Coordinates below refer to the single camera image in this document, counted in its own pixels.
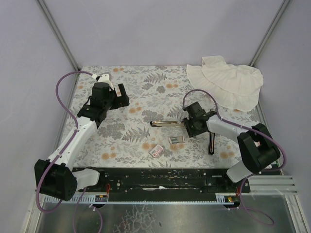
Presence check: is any cardboard staple tray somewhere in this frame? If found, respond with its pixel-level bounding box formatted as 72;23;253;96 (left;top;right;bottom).
169;136;185;145

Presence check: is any black stapler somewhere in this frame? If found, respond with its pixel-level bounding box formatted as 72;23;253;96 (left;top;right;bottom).
208;133;215;155

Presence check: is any silver stapler magazine rail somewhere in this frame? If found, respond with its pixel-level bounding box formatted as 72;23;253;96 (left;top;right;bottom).
150;121;185;127

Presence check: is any red white staple box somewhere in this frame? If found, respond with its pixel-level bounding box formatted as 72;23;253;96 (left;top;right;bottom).
149;144;164;157

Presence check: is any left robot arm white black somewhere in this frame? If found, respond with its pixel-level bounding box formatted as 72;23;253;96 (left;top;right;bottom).
35;82;129;201

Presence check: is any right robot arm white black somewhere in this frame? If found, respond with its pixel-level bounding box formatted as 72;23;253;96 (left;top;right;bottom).
183;102;280;183

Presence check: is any floral patterned table mat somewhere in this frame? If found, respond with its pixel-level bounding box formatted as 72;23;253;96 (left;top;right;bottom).
70;66;262;168

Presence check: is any cream white cloth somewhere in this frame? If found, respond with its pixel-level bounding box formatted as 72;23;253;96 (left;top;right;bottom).
186;55;264;112

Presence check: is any aluminium extrusion crossbar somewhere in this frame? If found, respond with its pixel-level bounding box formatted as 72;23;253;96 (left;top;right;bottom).
248;175;297;195

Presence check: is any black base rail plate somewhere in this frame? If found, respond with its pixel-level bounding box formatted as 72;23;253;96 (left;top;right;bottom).
86;167;250;207

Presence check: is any right aluminium frame post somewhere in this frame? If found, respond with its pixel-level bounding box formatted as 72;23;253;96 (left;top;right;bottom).
249;0;292;67

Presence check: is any aluminium frame post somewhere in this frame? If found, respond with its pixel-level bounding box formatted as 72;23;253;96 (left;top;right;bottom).
249;0;292;67
35;0;80;71

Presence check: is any white slotted cable duct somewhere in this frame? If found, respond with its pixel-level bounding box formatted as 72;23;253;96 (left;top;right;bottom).
45;193;108;204

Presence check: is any left aluminium frame post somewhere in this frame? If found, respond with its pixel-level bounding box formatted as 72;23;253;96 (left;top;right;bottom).
35;0;80;71

